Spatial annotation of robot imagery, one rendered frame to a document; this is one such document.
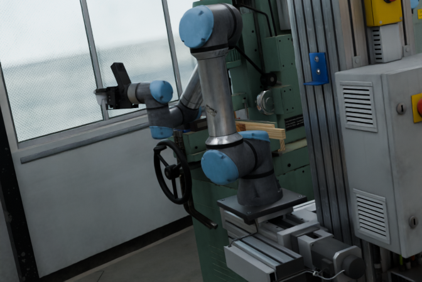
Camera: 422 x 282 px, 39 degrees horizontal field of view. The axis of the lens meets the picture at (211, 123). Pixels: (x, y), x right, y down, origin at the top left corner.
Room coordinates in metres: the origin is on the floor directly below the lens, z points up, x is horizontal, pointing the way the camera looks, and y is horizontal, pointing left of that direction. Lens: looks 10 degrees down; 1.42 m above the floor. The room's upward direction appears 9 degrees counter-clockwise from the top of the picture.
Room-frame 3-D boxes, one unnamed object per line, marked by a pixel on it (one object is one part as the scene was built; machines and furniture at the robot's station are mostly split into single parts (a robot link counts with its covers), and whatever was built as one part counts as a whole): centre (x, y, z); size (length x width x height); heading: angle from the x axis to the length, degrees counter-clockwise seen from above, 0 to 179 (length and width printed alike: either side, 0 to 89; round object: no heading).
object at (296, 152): (2.73, -0.19, 0.76); 0.57 x 0.45 x 0.09; 122
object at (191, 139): (2.58, 0.09, 0.92); 0.15 x 0.13 x 0.09; 32
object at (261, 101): (2.63, -0.27, 1.02); 0.12 x 0.03 x 0.12; 122
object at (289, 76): (2.82, -0.34, 1.16); 0.22 x 0.22 x 0.72; 32
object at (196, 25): (1.79, -0.03, 1.19); 0.15 x 0.12 x 0.55; 140
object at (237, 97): (2.67, -0.11, 1.03); 0.14 x 0.07 x 0.09; 122
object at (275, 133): (2.59, -0.14, 0.92); 0.54 x 0.02 x 0.04; 32
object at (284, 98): (2.63, -0.33, 1.02); 0.09 x 0.07 x 0.12; 32
